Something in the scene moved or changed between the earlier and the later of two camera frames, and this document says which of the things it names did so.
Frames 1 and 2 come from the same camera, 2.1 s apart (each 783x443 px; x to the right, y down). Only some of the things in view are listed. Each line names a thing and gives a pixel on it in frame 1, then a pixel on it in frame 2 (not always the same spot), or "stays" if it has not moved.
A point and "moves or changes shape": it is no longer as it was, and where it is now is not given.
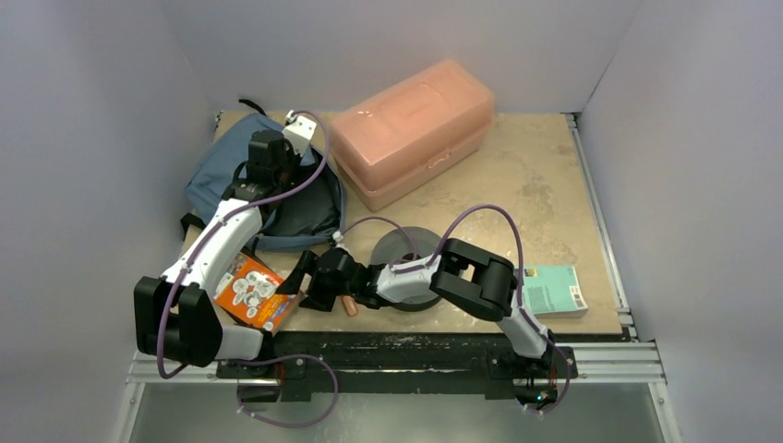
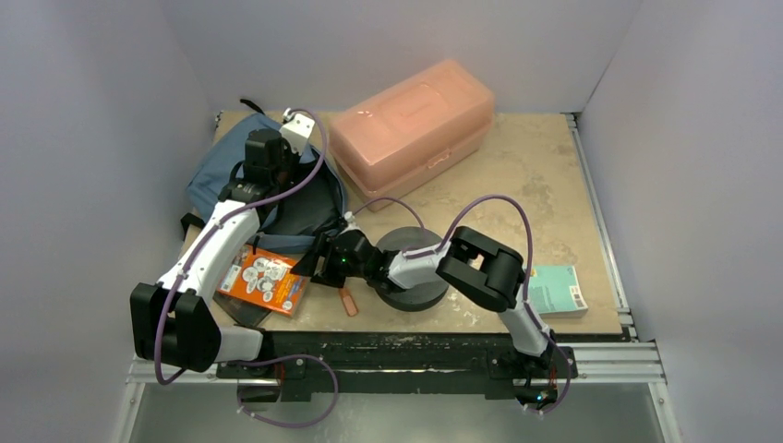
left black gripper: (295, 158) stays
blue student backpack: (312, 211) stays
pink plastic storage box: (423, 128) stays
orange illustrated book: (249, 293) moves or changes shape
